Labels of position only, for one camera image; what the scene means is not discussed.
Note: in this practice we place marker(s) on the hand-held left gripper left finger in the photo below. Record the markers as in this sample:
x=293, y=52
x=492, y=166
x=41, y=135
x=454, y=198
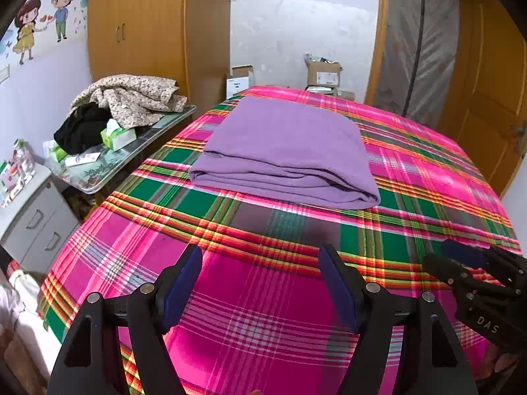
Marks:
x=185, y=288

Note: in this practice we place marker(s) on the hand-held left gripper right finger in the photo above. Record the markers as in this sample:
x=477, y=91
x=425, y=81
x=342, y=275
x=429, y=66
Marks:
x=337, y=288

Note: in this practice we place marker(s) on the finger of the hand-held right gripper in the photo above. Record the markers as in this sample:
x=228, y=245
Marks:
x=465, y=253
x=448, y=273

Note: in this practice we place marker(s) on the purple garment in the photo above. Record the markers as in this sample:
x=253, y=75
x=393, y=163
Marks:
x=284, y=148

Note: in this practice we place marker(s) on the person's right hand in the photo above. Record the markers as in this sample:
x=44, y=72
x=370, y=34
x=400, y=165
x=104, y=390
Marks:
x=496, y=362

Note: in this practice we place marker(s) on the pink green plaid bed sheet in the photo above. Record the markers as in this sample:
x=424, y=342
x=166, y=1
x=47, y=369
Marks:
x=263, y=296

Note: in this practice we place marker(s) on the glass-top table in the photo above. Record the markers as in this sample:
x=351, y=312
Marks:
x=107, y=168

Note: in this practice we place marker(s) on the white cloth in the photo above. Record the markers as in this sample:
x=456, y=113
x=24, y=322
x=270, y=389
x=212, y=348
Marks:
x=37, y=333

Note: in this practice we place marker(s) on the grey drawer cabinet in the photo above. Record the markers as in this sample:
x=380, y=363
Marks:
x=37, y=222

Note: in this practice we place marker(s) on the white bag with red trim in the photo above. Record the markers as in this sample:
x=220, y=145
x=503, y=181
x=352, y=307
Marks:
x=22, y=288

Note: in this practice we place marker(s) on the wooden door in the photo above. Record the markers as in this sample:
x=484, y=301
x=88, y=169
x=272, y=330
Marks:
x=486, y=90

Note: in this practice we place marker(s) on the white tube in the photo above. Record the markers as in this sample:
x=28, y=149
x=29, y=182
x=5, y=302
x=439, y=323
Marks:
x=82, y=159

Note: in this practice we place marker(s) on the green tissue pack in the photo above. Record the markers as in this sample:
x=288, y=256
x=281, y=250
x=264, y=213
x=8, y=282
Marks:
x=119, y=135
x=55, y=152

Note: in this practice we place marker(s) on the black garment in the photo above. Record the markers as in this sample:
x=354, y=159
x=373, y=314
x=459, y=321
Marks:
x=80, y=129

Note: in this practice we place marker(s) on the brown cardboard box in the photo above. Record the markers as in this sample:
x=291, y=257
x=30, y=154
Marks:
x=345, y=94

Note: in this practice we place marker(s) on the beige floral garment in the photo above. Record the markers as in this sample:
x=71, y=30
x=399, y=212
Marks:
x=131, y=98

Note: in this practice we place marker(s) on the plastic packages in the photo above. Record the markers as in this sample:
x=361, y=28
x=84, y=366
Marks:
x=317, y=89

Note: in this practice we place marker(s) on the pile of medicine boxes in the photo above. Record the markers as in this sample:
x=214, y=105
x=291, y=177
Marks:
x=16, y=173

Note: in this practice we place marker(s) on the clear plastic curtain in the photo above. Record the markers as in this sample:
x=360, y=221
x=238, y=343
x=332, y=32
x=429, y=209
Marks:
x=420, y=49

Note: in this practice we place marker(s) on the white cardboard box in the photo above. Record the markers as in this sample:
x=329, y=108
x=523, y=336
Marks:
x=238, y=82

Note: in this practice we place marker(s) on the labelled cardboard parcel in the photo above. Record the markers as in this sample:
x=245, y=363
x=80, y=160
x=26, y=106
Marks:
x=323, y=74

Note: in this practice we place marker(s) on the wooden wardrobe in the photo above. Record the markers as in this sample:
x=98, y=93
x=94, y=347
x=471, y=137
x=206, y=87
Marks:
x=152, y=28

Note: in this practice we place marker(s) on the wooden door frame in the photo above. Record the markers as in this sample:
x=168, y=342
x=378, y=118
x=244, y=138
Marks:
x=372, y=41

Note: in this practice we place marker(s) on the cartoon wall sticker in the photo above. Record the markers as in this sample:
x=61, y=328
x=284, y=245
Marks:
x=41, y=12

